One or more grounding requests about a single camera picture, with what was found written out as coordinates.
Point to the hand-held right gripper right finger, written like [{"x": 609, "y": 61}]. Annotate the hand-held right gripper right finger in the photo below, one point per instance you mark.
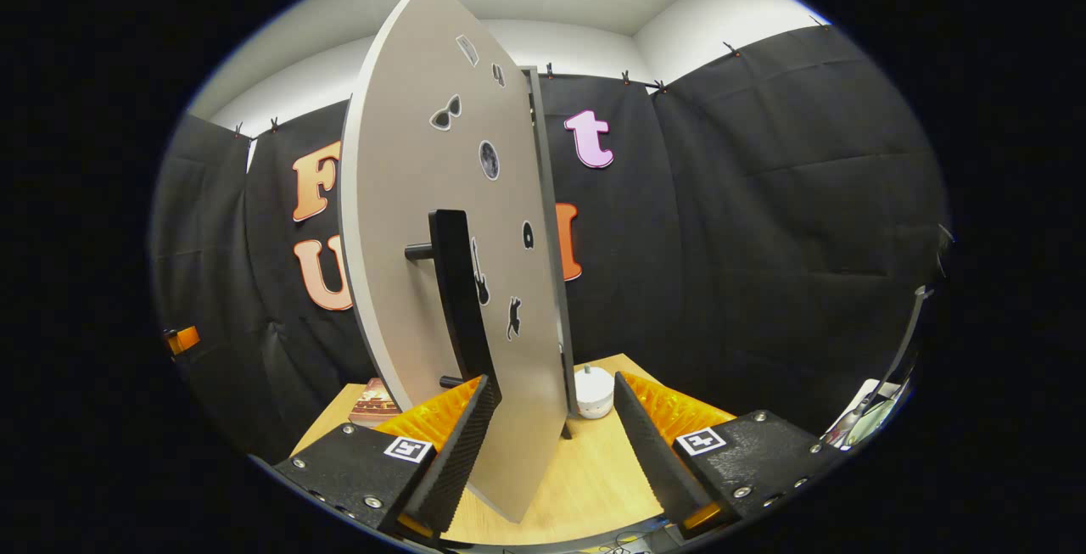
[{"x": 653, "y": 461}]

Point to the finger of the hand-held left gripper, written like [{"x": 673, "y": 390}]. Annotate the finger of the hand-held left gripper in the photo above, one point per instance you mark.
[{"x": 184, "y": 339}]

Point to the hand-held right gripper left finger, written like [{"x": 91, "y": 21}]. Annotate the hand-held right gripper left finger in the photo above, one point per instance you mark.
[{"x": 462, "y": 461}]

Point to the grey cabinet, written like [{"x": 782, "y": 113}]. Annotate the grey cabinet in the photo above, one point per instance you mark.
[{"x": 562, "y": 342}]

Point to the beige cabinet door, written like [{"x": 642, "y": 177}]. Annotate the beige cabinet door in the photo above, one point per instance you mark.
[{"x": 399, "y": 198}]

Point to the white round device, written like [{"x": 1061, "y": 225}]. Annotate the white round device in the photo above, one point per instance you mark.
[{"x": 594, "y": 393}]

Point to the black backdrop cloth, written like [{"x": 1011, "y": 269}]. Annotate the black backdrop cloth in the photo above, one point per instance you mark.
[{"x": 764, "y": 240}]

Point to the thin grey pole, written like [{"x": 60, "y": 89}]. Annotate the thin grey pole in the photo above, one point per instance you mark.
[{"x": 904, "y": 350}]

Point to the row of black cloth clips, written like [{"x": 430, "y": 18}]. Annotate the row of black cloth clips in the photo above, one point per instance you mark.
[{"x": 730, "y": 49}]

